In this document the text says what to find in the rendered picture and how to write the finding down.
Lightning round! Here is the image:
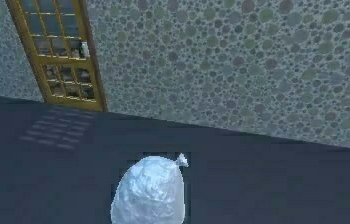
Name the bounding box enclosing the white tied plastic bag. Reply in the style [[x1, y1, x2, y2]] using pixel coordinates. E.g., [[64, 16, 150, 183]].
[[110, 152, 190, 224]]

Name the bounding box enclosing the yellow glazed room door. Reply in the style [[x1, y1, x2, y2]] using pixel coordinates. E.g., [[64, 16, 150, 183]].
[[5, 0, 109, 113]]

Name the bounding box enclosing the silver door handle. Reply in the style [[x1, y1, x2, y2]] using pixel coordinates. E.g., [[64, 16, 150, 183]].
[[80, 41, 91, 59]]

